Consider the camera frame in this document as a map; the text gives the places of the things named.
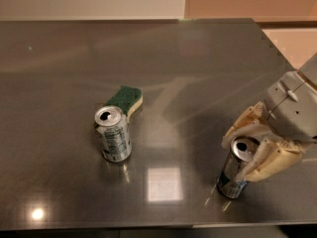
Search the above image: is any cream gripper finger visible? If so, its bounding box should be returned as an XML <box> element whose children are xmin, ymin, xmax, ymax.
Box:
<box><xmin>235</xmin><ymin>137</ymin><xmax>312</xmax><ymax>182</ymax></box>
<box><xmin>221</xmin><ymin>101</ymin><xmax>280</xmax><ymax>149</ymax></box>

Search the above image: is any silver blue redbull can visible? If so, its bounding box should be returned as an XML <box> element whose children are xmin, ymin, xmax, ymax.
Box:
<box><xmin>217</xmin><ymin>137</ymin><xmax>260</xmax><ymax>199</ymax></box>

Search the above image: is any silver green 7up can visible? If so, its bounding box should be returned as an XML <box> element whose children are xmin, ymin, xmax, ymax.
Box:
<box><xmin>94</xmin><ymin>105</ymin><xmax>132</xmax><ymax>163</ymax></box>

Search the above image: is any green yellow sponge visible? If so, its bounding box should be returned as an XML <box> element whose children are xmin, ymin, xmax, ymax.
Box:
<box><xmin>106</xmin><ymin>86</ymin><xmax>143</xmax><ymax>121</ymax></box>

